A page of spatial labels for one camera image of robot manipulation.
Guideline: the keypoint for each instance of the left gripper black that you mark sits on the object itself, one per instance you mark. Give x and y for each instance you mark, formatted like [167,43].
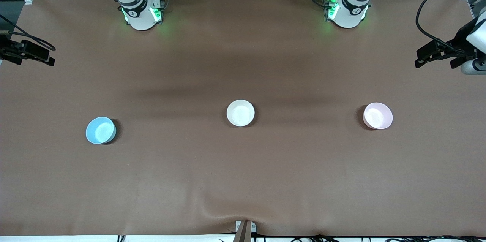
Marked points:
[456,46]

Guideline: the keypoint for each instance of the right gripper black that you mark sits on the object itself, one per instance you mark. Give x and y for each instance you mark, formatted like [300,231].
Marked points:
[8,49]

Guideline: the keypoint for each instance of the pink bowl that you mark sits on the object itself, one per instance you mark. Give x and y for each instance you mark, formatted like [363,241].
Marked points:
[377,116]

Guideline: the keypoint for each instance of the blue bowl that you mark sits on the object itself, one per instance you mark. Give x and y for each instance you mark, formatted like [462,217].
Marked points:
[100,130]

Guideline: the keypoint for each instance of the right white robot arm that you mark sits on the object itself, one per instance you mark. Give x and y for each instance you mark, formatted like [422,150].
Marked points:
[140,18]

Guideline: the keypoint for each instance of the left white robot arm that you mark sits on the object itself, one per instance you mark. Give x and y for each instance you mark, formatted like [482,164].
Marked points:
[349,14]

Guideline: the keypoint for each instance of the white bowl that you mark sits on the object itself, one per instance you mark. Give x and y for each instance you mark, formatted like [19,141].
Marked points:
[240,113]

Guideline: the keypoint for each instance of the brown table cover cloth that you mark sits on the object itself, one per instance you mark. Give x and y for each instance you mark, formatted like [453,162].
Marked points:
[243,177]

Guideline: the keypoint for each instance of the grey metal bracket plate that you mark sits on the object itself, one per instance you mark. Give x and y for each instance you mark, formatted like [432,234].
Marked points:
[253,227]

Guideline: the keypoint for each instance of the brown camera pole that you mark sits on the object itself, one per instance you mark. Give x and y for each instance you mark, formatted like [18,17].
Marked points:
[243,234]

